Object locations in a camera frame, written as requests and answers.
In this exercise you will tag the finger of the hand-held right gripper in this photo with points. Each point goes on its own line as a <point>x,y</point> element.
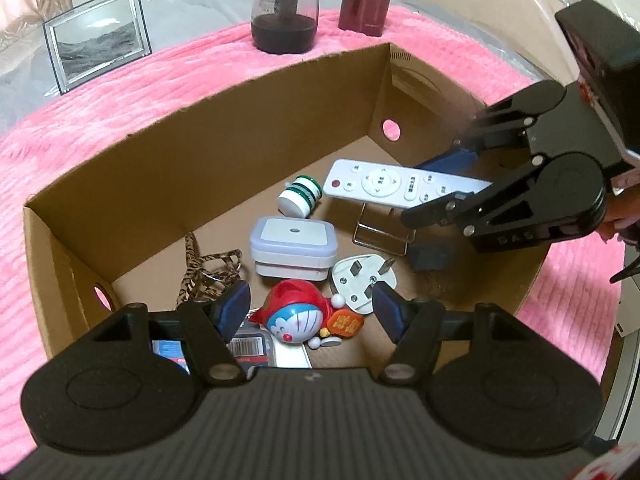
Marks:
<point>450,160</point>
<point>435,210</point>

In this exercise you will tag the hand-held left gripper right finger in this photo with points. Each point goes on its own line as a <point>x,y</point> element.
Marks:
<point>387,310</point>

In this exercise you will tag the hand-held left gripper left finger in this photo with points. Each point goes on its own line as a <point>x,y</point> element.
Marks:
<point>235,305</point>

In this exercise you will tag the white plug adapter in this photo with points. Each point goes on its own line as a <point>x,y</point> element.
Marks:
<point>357,285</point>

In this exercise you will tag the clear box with blue label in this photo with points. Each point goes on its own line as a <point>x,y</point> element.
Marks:
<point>250,347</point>

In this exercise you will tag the blue binder clip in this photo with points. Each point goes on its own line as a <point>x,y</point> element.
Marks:
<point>432,257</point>

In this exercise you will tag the red cartoon figurine toy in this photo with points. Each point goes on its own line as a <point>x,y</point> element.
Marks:
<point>295,320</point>

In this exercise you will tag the white remote control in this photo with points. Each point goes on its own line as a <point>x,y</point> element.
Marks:
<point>380,180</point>

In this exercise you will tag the brown patterned hair clip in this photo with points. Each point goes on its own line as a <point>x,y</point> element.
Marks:
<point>190,260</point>

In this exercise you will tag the white square box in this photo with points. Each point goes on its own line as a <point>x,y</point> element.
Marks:
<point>290,357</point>

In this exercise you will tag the white square night light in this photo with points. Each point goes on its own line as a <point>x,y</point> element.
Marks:
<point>292,240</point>

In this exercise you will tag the green white striped spool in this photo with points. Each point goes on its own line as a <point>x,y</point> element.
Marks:
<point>297,195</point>

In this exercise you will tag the brown cardboard box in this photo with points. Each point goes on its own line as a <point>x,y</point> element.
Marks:
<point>225,160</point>

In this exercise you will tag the person's right hand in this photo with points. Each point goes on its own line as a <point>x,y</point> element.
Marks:
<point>617,220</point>

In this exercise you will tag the dark glass jar green lid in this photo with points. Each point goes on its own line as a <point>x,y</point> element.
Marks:
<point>282,35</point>

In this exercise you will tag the pink ribbed blanket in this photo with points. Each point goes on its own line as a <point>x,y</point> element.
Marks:
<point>100,110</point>

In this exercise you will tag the silver picture frame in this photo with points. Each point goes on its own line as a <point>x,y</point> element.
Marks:
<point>95,40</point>

